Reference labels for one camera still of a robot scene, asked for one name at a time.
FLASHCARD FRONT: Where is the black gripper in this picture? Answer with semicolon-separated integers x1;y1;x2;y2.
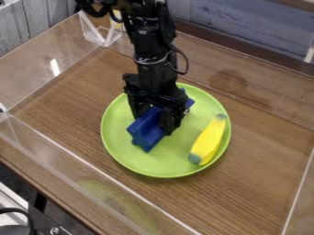
122;58;187;136

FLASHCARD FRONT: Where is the blue plastic block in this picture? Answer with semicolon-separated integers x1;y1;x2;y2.
126;89;195;152

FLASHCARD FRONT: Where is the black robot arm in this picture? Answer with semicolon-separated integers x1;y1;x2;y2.
74;0;187;134

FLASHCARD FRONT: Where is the green round plate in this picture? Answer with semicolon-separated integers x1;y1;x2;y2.
100;83;231;178

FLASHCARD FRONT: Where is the yellow toy banana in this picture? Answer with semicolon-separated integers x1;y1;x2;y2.
187;114;227;165

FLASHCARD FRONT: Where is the clear acrylic enclosure wall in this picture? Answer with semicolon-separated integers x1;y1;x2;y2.
0;16;314;235

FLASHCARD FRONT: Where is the black cable on floor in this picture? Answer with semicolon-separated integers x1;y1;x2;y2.
0;207;41;235

